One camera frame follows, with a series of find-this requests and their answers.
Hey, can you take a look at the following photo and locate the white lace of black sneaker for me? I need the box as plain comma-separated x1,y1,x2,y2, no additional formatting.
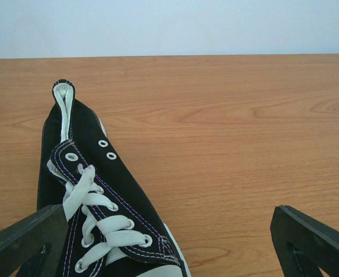
47,162,153,276

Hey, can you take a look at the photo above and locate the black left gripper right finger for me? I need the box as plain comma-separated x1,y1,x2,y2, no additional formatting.
270,205,339,276

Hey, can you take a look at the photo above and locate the black high-top sneaker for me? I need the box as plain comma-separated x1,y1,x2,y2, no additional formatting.
37,79,190,276

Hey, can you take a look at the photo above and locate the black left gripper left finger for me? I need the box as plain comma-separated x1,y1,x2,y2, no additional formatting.
0,204,68,276

